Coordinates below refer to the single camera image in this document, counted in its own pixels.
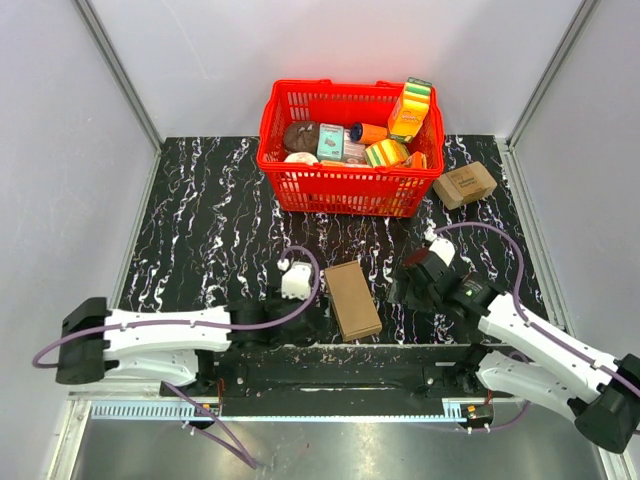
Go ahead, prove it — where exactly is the white round sponge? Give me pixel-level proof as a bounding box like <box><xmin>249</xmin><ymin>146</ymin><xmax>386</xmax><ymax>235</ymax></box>
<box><xmin>284</xmin><ymin>152</ymin><xmax>318</xmax><ymax>165</ymax></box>

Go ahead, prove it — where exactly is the aluminium frame rail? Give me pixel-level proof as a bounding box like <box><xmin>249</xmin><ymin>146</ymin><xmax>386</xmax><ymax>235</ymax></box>
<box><xmin>74</xmin><ymin>0</ymin><xmax>164</xmax><ymax>151</ymax></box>

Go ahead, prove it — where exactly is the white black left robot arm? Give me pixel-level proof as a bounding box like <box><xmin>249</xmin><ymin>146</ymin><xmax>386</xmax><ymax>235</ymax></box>
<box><xmin>56</xmin><ymin>289</ymin><xmax>329</xmax><ymax>396</ymax></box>

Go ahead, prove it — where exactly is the yellow green sponge pack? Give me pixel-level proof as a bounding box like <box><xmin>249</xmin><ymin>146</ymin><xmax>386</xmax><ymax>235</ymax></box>
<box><xmin>364</xmin><ymin>139</ymin><xmax>410</xmax><ymax>167</ymax></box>

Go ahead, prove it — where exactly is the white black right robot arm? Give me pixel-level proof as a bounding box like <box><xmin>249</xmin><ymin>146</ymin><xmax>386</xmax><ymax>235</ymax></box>
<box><xmin>390</xmin><ymin>245</ymin><xmax>639</xmax><ymax>454</ymax></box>

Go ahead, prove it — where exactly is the yellow Kamenoko sponge pack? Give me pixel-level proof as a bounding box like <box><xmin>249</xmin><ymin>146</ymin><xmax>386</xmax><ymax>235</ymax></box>
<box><xmin>319</xmin><ymin>160</ymin><xmax>370</xmax><ymax>168</ymax></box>

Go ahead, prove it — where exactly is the green yellow sponge scrubber box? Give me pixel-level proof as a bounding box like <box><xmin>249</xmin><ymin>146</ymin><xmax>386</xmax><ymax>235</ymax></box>
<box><xmin>387</xmin><ymin>77</ymin><xmax>432</xmax><ymax>144</ymax></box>

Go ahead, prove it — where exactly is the pink white small box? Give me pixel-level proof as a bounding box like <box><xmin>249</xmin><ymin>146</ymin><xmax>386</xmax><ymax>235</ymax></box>
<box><xmin>342</xmin><ymin>130</ymin><xmax>367</xmax><ymax>165</ymax></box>

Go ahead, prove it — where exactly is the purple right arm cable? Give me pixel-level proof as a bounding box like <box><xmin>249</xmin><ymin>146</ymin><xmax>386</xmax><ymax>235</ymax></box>
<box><xmin>432</xmin><ymin>222</ymin><xmax>640</xmax><ymax>432</ymax></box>

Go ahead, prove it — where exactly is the light blue Kamenoko sponge box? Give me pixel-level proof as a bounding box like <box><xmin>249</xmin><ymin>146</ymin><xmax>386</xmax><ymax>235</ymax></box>
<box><xmin>316</xmin><ymin>123</ymin><xmax>344</xmax><ymax>161</ymax></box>

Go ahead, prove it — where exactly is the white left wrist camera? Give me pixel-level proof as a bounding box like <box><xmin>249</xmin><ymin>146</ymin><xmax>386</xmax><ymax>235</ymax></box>
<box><xmin>277</xmin><ymin>259</ymin><xmax>314</xmax><ymax>300</ymax></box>

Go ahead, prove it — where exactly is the red plastic shopping basket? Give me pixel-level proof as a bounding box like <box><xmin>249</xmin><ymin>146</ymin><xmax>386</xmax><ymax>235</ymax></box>
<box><xmin>256</xmin><ymin>79</ymin><xmax>444</xmax><ymax>217</ymax></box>

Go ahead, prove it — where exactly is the brown round knitted scrubber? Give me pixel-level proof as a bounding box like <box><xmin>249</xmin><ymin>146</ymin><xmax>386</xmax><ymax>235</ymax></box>
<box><xmin>283</xmin><ymin>121</ymin><xmax>319</xmax><ymax>154</ymax></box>

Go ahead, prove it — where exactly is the brown cardboard box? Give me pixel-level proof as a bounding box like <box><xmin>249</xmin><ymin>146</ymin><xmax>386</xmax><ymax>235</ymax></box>
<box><xmin>324</xmin><ymin>260</ymin><xmax>382</xmax><ymax>342</ymax></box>

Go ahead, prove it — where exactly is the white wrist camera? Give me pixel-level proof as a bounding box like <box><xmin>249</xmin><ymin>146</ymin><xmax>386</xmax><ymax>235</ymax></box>
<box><xmin>277</xmin><ymin>259</ymin><xmax>314</xmax><ymax>300</ymax></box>
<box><xmin>424</xmin><ymin>229</ymin><xmax>456</xmax><ymax>267</ymax></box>

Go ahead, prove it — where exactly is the scouring pads pack kraft sleeve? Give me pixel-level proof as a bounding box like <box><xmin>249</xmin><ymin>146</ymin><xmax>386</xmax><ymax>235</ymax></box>
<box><xmin>433</xmin><ymin>161</ymin><xmax>497</xmax><ymax>210</ymax></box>

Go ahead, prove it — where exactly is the orange cylindrical bottle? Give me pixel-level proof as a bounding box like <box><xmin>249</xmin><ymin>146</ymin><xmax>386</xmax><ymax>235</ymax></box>
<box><xmin>349</xmin><ymin>122</ymin><xmax>388</xmax><ymax>145</ymax></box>

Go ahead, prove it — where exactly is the orange sponge package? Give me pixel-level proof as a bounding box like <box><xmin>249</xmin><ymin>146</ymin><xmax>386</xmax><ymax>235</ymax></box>
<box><xmin>399</xmin><ymin>151</ymin><xmax>427</xmax><ymax>169</ymax></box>

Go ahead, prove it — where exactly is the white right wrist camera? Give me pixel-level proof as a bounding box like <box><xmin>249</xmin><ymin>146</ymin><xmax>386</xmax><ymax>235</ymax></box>
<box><xmin>424</xmin><ymin>229</ymin><xmax>456</xmax><ymax>267</ymax></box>

